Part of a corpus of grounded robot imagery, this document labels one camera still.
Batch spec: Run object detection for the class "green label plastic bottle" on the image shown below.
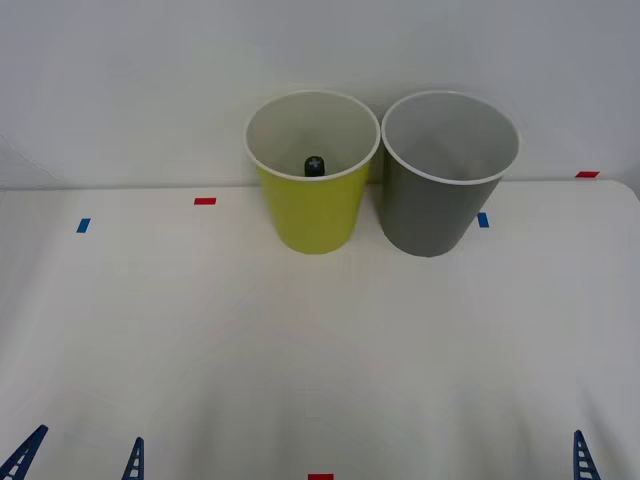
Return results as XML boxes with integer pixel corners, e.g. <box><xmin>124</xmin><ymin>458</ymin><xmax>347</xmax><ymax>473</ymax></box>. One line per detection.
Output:
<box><xmin>302</xmin><ymin>154</ymin><xmax>327</xmax><ymax>179</ymax></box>

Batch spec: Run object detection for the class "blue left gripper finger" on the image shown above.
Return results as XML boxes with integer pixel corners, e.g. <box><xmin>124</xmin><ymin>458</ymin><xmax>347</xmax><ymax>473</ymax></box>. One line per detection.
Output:
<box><xmin>0</xmin><ymin>424</ymin><xmax>50</xmax><ymax>480</ymax></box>
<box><xmin>120</xmin><ymin>436</ymin><xmax>147</xmax><ymax>480</ymax></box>

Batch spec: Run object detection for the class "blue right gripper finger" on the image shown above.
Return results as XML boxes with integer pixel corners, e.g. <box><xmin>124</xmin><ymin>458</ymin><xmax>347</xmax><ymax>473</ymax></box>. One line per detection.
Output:
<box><xmin>572</xmin><ymin>429</ymin><xmax>602</xmax><ymax>480</ymax></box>

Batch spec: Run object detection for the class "yellow-green plastic bin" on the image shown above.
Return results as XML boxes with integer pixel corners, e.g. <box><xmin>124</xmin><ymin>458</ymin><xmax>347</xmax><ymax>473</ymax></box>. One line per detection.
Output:
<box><xmin>243</xmin><ymin>88</ymin><xmax>382</xmax><ymax>255</ymax></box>

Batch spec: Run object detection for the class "grey plastic bin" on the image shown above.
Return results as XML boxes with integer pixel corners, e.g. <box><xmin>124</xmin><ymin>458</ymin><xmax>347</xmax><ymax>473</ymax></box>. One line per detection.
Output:
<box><xmin>380</xmin><ymin>89</ymin><xmax>522</xmax><ymax>259</ymax></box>

